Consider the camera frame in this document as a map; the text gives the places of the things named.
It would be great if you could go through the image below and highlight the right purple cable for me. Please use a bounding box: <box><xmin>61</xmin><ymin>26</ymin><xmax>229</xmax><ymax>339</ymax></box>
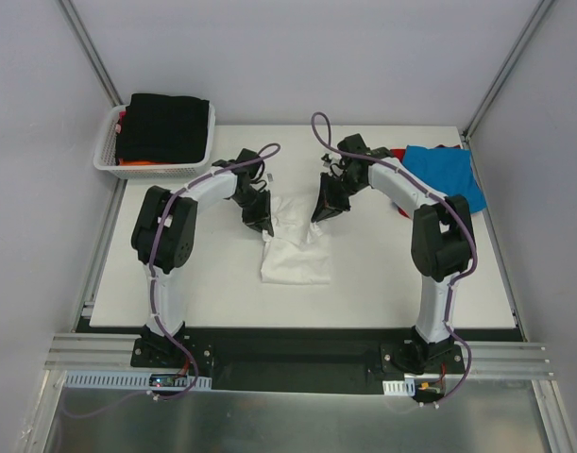
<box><xmin>311</xmin><ymin>111</ymin><xmax>480</xmax><ymax>411</ymax></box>

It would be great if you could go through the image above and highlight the purple cable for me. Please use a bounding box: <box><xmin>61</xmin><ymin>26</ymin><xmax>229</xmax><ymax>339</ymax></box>
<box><xmin>311</xmin><ymin>111</ymin><xmax>480</xmax><ymax>411</ymax></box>
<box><xmin>60</xmin><ymin>143</ymin><xmax>281</xmax><ymax>419</ymax></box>

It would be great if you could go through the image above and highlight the blue t shirt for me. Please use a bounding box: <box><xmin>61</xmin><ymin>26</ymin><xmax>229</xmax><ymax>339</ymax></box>
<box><xmin>401</xmin><ymin>145</ymin><xmax>486</xmax><ymax>213</ymax></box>

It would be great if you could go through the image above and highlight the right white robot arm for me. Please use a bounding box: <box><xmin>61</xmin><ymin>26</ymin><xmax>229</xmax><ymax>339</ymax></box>
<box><xmin>312</xmin><ymin>134</ymin><xmax>477</xmax><ymax>375</ymax></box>

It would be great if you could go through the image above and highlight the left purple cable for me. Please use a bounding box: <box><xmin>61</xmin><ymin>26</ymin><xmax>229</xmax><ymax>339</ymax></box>
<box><xmin>60</xmin><ymin>143</ymin><xmax>281</xmax><ymax>419</ymax></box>

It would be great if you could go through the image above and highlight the black t shirt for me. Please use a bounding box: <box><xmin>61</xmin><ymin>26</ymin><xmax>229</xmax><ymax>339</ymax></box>
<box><xmin>115</xmin><ymin>92</ymin><xmax>210</xmax><ymax>165</ymax></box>

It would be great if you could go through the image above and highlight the right white cable duct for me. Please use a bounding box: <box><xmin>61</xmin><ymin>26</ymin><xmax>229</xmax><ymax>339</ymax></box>
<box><xmin>382</xmin><ymin>378</ymin><xmax>416</xmax><ymax>397</ymax></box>

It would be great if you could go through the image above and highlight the red t shirt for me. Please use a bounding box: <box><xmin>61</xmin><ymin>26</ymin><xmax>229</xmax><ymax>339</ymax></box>
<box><xmin>392</xmin><ymin>144</ymin><xmax>467</xmax><ymax>196</ymax></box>

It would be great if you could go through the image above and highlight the white t shirt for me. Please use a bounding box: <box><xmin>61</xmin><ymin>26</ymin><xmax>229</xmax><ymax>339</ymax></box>
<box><xmin>261</xmin><ymin>194</ymin><xmax>331</xmax><ymax>286</ymax></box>

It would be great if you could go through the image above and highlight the white plastic basket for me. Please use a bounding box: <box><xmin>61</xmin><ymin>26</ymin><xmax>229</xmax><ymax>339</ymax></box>
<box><xmin>93</xmin><ymin>104</ymin><xmax>216</xmax><ymax>180</ymax></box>

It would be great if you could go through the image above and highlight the aluminium rail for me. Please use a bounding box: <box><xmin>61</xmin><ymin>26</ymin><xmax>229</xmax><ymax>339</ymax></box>
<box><xmin>43</xmin><ymin>333</ymin><xmax>557</xmax><ymax>380</ymax></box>

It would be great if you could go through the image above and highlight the left white cable duct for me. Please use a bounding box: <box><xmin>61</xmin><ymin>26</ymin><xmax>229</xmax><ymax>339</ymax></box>
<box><xmin>64</xmin><ymin>371</ymin><xmax>212</xmax><ymax>392</ymax></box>

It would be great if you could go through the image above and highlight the pink t shirt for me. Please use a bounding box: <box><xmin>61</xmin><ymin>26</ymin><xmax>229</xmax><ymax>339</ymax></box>
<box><xmin>114</xmin><ymin>110</ymin><xmax>126</xmax><ymax>134</ymax></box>

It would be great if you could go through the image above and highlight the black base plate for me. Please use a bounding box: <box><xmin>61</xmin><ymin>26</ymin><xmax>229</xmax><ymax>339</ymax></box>
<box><xmin>130</xmin><ymin>327</ymin><xmax>465</xmax><ymax>394</ymax></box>

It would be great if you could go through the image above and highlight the white cable duct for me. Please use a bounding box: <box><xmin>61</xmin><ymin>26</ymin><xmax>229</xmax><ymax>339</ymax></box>
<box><xmin>64</xmin><ymin>371</ymin><xmax>212</xmax><ymax>392</ymax></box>
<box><xmin>382</xmin><ymin>378</ymin><xmax>416</xmax><ymax>397</ymax></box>

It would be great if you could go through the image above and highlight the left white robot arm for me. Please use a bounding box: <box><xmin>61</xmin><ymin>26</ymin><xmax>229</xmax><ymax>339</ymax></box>
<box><xmin>130</xmin><ymin>143</ymin><xmax>280</xmax><ymax>367</ymax></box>

